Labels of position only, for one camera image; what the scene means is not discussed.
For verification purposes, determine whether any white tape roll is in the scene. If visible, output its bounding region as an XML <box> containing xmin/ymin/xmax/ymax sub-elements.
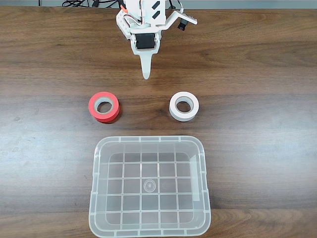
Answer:
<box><xmin>168</xmin><ymin>91</ymin><xmax>200</xmax><ymax>122</ymax></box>

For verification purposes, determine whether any clear plastic storage box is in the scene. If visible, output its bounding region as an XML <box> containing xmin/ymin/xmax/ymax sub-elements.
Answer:
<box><xmin>88</xmin><ymin>135</ymin><xmax>212</xmax><ymax>238</ymax></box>

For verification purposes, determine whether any red tape roll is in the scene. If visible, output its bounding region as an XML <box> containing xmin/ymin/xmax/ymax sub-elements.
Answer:
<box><xmin>88</xmin><ymin>91</ymin><xmax>121</xmax><ymax>124</ymax></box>

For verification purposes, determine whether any small black gripper camera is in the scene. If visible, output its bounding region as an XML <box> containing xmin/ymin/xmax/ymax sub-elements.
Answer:
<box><xmin>177</xmin><ymin>11</ymin><xmax>199</xmax><ymax>32</ymax></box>

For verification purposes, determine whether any thin black camera cable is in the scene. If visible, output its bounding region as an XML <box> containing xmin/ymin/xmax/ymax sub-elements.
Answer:
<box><xmin>169</xmin><ymin>0</ymin><xmax>184</xmax><ymax>13</ymax></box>

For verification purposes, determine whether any black cable bundle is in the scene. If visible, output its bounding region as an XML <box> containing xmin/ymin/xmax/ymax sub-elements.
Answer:
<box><xmin>61</xmin><ymin>0</ymin><xmax>119</xmax><ymax>8</ymax></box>

